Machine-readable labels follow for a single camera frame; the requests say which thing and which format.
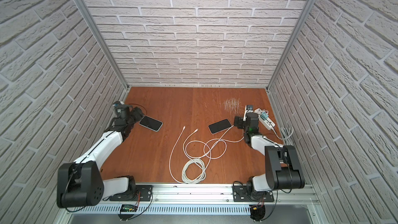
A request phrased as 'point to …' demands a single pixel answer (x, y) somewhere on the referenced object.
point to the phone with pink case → (219, 126)
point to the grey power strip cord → (286, 132)
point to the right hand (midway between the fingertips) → (240, 115)
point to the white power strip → (268, 123)
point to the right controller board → (257, 212)
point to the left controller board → (128, 208)
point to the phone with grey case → (151, 123)
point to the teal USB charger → (264, 115)
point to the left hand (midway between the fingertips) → (134, 108)
